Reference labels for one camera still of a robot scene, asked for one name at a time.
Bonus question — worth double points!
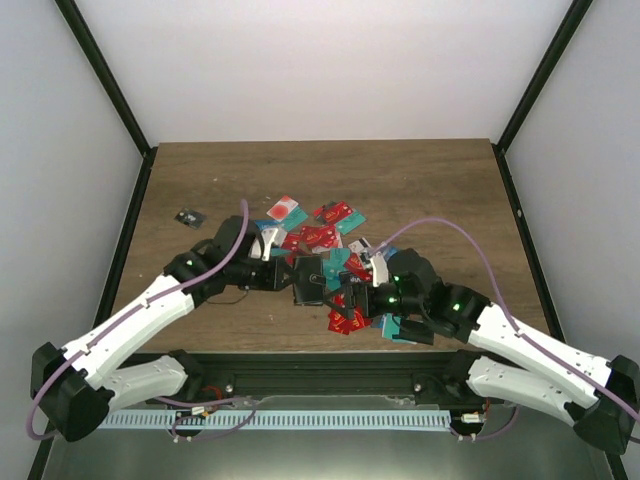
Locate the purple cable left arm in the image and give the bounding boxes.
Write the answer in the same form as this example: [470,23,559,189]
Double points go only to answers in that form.
[25,198,250,441]

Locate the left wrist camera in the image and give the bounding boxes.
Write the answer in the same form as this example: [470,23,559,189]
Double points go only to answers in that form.
[258,227,280,261]

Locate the teal card right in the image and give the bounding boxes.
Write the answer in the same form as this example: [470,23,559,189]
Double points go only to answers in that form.
[335,210,366,235]

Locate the white card red circle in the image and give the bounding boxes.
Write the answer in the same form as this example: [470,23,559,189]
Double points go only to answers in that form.
[267,195,299,222]

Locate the black leather card holder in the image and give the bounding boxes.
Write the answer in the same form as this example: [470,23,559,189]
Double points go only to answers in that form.
[293,255,326,306]

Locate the black frame post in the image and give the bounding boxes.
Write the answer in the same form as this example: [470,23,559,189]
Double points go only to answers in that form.
[492,0,596,151]
[53,0,153,156]

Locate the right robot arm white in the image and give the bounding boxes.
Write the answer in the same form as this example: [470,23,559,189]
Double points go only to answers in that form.
[317,249,639,455]

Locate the light blue slotted cable duct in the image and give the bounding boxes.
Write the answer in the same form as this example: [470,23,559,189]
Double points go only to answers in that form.
[100,410,451,432]

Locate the black box on cards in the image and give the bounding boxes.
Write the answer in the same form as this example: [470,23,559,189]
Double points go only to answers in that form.
[395,319,435,345]

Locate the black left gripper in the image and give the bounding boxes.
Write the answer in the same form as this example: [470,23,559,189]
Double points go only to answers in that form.
[228,257,300,292]

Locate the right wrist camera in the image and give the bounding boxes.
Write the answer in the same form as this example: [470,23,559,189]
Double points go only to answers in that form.
[369,252,389,287]

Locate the black VIP card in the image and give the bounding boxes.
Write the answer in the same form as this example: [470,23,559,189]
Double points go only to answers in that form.
[174,208,206,229]

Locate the teal card top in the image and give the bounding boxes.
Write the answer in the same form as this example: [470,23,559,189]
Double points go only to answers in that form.
[279,206,308,232]

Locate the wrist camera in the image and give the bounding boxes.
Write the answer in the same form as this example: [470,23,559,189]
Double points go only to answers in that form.
[258,227,280,261]
[369,252,389,287]

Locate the black frame post left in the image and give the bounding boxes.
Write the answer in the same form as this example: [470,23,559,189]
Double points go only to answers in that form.
[53,0,153,156]

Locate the black front rail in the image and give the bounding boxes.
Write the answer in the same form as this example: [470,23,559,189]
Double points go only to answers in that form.
[173,351,486,409]

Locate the red VIP card bottom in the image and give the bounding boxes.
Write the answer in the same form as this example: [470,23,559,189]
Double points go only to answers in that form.
[328,308,372,335]

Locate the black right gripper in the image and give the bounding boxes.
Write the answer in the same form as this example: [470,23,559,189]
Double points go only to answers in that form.
[324,281,426,321]

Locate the teal card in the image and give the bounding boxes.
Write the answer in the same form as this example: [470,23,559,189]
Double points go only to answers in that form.
[335,210,366,235]
[279,206,308,232]

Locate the black frame post right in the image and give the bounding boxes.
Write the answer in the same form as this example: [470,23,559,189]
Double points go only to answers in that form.
[492,0,596,151]

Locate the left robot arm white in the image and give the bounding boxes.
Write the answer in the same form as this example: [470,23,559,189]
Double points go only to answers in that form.
[30,216,289,442]

